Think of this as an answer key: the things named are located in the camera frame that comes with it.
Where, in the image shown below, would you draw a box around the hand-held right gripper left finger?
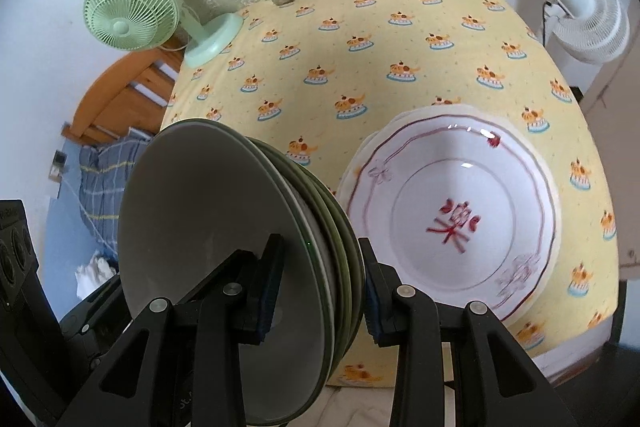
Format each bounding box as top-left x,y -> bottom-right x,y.
55,233 -> 286,427

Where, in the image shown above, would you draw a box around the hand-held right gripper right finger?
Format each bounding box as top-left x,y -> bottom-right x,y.
357,238 -> 581,427

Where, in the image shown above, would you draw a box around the scalloped cream plate orange flowers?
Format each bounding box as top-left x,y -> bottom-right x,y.
336,103 -> 563,325

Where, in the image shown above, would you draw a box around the white crumpled cloth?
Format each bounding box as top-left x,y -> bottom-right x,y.
75,252 -> 119,301

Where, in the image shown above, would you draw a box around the blue bed sheet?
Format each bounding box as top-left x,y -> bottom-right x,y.
42,142 -> 126,323

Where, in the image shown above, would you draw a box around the grey plaid pillow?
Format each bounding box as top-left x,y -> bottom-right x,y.
77,127 -> 157,229

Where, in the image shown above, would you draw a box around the wooden chair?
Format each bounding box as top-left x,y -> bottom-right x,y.
70,49 -> 184,146

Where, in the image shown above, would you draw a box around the yellow printed tablecloth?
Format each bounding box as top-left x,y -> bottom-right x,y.
160,0 -> 619,389

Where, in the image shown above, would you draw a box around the green desk fan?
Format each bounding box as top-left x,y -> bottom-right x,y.
82,0 -> 244,68

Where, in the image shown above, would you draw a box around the beige door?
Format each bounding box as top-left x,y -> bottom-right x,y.
580,49 -> 640,268

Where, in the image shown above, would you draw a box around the white circulator fan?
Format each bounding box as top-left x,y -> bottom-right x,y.
532,0 -> 631,66

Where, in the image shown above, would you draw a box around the white charging cable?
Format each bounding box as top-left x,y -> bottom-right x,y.
59,176 -> 121,254

